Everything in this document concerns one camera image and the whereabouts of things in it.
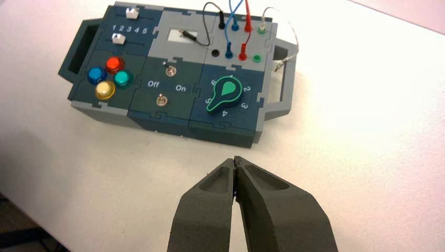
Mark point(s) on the green black rotary knob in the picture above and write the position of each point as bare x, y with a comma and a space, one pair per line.
226, 94

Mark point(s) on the blue push button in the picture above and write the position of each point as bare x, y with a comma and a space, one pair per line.
96, 74

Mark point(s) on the red push button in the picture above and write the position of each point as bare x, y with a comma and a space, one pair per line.
115, 64

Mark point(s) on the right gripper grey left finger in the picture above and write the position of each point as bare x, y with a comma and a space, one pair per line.
203, 215

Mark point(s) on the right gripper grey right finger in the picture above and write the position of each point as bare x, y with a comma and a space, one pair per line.
278, 222

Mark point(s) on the yellow push button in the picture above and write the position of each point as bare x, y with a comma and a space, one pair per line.
105, 89

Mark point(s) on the blue grey task board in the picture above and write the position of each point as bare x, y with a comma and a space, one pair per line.
174, 104

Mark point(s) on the green push button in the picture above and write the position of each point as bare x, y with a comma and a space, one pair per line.
123, 78

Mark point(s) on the metal toggle switch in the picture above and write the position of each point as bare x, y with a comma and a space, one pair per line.
161, 100
170, 71

